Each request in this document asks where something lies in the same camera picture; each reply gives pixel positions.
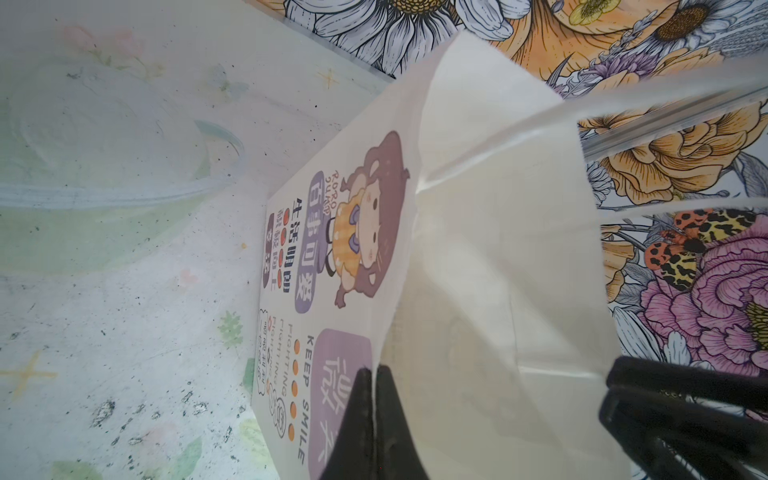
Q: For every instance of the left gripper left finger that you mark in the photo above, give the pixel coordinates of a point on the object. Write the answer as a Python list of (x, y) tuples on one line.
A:
[(353, 454)]

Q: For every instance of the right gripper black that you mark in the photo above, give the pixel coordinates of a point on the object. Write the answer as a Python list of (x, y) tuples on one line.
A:
[(663, 416)]

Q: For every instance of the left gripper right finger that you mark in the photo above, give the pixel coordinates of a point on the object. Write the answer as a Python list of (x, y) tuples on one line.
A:
[(396, 455)]

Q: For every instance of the white printed paper bag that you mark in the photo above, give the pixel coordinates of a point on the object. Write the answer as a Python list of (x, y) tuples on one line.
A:
[(499, 246)]

